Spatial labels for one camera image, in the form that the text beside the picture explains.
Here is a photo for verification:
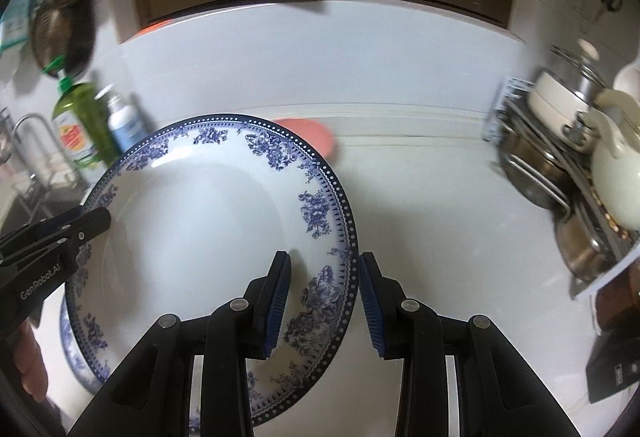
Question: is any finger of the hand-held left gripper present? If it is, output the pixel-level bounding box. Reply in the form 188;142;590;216
0;206;112;268

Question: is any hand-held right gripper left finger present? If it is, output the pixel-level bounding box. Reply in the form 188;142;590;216
67;251;292;437

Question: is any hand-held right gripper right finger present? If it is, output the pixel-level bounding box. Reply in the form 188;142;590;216
359;252;583;437

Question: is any blue floral white plate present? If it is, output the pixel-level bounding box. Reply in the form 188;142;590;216
64;114;359;437
59;299;108;395

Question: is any pink bowl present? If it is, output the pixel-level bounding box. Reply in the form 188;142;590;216
274;117;337;164

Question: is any person's left hand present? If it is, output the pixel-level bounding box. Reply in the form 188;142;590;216
12;319;51;403

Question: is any steel sink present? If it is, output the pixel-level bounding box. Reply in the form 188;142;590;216
0;177;83;238

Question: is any green dish soap bottle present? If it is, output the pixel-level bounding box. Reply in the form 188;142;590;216
42;59;121;172

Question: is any white blue pump bottle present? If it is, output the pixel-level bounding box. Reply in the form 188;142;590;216
97;84;146;155

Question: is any large chrome faucet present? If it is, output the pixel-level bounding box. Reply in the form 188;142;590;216
10;113;88;188

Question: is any large steel pot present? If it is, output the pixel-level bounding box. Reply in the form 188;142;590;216
500;109;573;210

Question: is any small steel pot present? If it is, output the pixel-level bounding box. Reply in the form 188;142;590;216
552;199;623;283

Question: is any metal pot rack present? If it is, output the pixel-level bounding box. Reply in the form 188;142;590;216
482;77;640;303

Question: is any cream cooking pot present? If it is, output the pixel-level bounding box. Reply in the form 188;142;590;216
527;69;603;152

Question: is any cream kettle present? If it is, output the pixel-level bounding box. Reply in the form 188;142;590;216
582;64;640;230

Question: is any glass pot lid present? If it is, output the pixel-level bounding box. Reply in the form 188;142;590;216
550;39;611;105

